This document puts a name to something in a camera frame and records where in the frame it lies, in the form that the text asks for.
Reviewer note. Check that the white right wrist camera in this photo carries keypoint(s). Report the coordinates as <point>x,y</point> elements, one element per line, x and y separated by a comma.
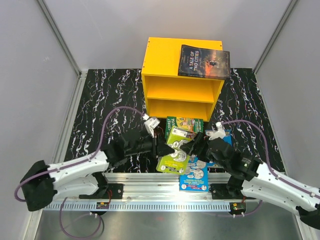
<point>217,132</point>

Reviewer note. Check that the perforated cable duct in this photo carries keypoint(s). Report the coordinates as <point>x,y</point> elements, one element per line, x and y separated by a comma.
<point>143,206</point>

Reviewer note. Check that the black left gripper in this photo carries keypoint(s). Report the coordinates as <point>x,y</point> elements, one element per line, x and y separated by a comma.
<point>164,149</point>

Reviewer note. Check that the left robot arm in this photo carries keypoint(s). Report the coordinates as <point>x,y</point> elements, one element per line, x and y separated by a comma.
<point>83,177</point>

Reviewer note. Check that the aluminium front rail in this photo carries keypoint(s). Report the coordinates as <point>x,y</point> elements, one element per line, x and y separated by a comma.
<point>156,187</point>

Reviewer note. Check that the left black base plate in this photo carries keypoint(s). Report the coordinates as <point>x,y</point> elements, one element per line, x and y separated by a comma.
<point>114,190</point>

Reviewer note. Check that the yellow wooden shelf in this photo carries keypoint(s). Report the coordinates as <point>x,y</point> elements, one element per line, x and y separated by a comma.
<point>166,93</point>

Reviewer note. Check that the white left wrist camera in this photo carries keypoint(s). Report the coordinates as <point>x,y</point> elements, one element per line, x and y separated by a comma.
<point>150,124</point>

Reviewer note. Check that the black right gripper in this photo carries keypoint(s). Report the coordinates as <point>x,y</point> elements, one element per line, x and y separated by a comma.
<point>190,147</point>

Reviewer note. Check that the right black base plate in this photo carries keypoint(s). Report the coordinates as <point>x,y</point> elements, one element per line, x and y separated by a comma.
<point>219,192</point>

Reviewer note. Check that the dark Tale of Two Cities book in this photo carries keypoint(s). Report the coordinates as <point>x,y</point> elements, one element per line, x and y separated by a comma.
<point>204,63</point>

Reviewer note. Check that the green 104-Storey Treehouse book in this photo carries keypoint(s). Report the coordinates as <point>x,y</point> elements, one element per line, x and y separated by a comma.
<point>190,124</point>

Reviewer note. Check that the blue 130-Storey Treehouse book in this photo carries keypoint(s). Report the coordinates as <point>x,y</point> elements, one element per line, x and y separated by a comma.
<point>227,138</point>

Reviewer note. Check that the lime green 65-Storey Treehouse book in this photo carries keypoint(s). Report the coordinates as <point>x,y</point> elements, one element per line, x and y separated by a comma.
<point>176,162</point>

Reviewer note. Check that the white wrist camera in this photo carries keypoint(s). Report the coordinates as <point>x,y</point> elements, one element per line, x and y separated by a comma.
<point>150,124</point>
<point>217,132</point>

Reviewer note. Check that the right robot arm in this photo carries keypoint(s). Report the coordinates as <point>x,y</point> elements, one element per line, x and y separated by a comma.
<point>253,178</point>

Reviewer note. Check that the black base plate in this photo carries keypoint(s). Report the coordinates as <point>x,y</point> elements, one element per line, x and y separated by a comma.
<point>114,190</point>
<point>219,192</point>

